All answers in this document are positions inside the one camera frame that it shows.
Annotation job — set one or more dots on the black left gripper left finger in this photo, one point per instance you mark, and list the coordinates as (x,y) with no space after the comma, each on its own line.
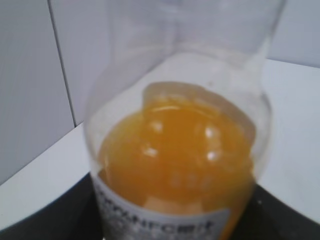
(72,216)

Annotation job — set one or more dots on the NFC orange juice bottle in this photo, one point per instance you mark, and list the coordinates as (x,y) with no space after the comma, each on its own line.
(178,126)

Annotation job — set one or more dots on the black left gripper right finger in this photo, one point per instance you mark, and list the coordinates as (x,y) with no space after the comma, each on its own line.
(267,218)

